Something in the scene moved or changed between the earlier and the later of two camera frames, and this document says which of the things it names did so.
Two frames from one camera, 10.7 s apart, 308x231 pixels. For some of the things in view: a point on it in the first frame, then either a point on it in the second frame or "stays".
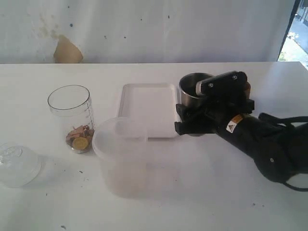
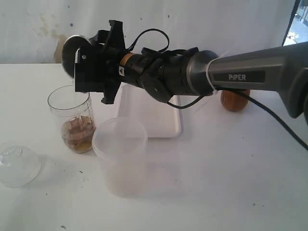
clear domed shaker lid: (19, 166) stays
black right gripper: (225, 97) -> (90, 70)
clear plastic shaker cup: (71, 108) stays
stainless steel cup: (187, 87) -> (70, 46)
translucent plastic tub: (122, 144) stays
